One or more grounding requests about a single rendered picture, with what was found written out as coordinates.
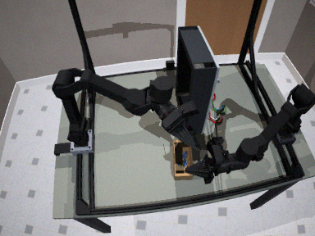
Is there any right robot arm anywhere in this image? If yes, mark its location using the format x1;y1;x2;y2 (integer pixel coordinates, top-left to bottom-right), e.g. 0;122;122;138
52;68;199;148

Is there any black metal rack frame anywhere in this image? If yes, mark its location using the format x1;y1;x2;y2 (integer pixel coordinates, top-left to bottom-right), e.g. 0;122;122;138
176;26;217;134

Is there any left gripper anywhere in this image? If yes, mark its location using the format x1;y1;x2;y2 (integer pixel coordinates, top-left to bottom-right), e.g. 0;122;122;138
185;144;235;184

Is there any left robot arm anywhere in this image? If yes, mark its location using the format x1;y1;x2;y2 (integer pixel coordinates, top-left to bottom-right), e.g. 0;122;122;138
206;84;315;170

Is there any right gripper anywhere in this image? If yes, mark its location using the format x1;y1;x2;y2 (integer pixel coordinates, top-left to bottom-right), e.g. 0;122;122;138
159;104;202;152

